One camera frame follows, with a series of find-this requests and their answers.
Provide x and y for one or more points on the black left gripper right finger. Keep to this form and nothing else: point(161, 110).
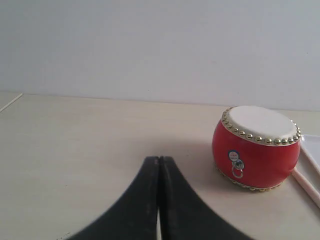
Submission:
point(183, 215)

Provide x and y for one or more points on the small red drum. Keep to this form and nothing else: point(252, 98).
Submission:
point(254, 147)

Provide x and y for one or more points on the white drumstick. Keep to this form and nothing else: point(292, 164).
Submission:
point(307, 186)

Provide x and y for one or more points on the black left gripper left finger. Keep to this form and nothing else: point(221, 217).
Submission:
point(134, 215)

